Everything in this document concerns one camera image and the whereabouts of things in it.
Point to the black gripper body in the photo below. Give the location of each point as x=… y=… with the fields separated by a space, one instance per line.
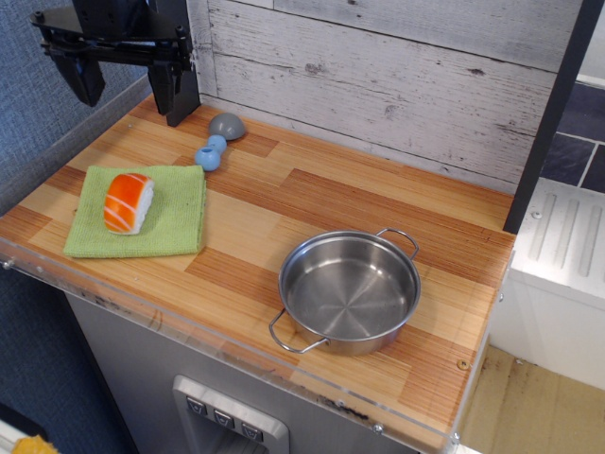
x=128 y=32

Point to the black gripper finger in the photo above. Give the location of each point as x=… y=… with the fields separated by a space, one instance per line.
x=165 y=81
x=83 y=75

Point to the stainless steel pot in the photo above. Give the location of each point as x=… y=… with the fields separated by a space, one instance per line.
x=348 y=293

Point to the yellow object bottom left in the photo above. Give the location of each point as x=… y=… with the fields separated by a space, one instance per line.
x=33 y=445

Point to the grey half-sphere toy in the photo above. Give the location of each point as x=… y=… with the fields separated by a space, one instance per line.
x=228 y=125

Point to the blue dumbbell toy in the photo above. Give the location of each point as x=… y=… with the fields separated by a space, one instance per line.
x=209 y=156

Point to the salmon sushi toy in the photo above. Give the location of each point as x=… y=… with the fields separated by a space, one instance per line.
x=127 y=202

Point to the green cloth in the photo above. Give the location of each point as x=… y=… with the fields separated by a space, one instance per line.
x=173 y=224

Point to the clear acrylic edge guard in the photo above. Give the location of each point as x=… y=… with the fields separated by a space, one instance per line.
x=434 y=359

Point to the grey toy fridge cabinet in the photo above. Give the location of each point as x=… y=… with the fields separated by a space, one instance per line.
x=330 y=404

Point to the silver dispenser panel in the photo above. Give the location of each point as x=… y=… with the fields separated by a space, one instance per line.
x=214 y=422

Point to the black left post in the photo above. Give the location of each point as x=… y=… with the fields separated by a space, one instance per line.
x=187 y=100

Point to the black post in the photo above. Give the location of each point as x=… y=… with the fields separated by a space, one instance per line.
x=187 y=100
x=572 y=60

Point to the black right post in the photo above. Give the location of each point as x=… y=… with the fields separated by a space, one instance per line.
x=572 y=60

